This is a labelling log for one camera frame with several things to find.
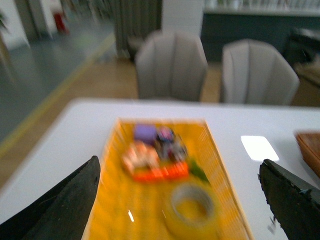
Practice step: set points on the orange toy carrot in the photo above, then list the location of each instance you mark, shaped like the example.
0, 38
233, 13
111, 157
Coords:
171, 172

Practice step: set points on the left grey chair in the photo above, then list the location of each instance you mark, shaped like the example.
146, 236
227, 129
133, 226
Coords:
171, 65

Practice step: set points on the right grey chair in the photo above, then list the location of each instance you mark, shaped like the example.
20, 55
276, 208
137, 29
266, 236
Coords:
255, 73

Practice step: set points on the toy croissant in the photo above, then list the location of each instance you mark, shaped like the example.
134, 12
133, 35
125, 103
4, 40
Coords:
140, 155

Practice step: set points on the grey chair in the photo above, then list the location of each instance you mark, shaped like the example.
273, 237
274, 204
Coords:
171, 65
255, 73

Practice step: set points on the purple block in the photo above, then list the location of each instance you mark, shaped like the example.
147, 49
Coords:
145, 133

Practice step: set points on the yellow woven basket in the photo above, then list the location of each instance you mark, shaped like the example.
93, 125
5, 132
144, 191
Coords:
128, 210

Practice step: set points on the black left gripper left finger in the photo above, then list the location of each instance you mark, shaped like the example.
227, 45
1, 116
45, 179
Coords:
62, 212

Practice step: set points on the yellow tape roll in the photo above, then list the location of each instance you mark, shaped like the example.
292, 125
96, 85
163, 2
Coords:
192, 212

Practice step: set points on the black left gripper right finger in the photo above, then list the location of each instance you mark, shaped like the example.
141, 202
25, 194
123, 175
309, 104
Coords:
294, 202

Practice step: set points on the grey toy dog figure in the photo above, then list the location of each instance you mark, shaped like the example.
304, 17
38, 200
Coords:
175, 151

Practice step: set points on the brown wicker basket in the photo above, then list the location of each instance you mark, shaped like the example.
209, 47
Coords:
309, 145

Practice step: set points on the red fire extinguisher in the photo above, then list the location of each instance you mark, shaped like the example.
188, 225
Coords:
59, 22

